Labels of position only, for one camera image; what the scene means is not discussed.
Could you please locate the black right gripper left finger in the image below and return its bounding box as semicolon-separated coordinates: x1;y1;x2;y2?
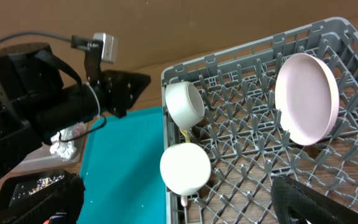
0;174;85;224

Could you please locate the white plastic fork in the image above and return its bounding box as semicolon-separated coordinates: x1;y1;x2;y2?
180;195;188;207

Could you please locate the yellow plastic spoon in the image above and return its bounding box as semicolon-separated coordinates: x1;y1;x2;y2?
180;129;191;143

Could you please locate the white bowl with nuts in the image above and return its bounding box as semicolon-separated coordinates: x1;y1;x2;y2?
160;142;211;196

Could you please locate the white plate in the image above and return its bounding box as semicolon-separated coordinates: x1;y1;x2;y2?
275;53;339;146

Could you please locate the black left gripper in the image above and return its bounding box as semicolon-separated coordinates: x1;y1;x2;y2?
101;70;151;118

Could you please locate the spilled rice and crumbs pile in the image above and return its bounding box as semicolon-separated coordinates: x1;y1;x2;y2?
12;175;65;200

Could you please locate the clear plastic bin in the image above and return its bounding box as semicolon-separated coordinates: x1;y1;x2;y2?
12;123;88;172

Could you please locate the black tray bin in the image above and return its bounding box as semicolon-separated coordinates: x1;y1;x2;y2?
0;169;71;212

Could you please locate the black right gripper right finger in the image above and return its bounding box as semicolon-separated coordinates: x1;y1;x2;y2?
270;175;358;224

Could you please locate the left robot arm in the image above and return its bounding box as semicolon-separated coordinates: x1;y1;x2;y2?
0;42;151;179

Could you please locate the white napkin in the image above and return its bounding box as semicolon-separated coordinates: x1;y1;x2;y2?
49;130;77;160

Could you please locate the grey dishwasher rack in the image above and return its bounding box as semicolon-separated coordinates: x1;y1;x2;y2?
161;17;358;223

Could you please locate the white bowl with crumbs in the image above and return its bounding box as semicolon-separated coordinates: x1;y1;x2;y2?
165;82;205;129

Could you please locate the teal plastic tray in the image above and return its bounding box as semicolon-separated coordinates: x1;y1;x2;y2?
78;107;166;223

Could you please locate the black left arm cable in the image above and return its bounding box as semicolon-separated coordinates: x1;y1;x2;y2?
0;30;74;54

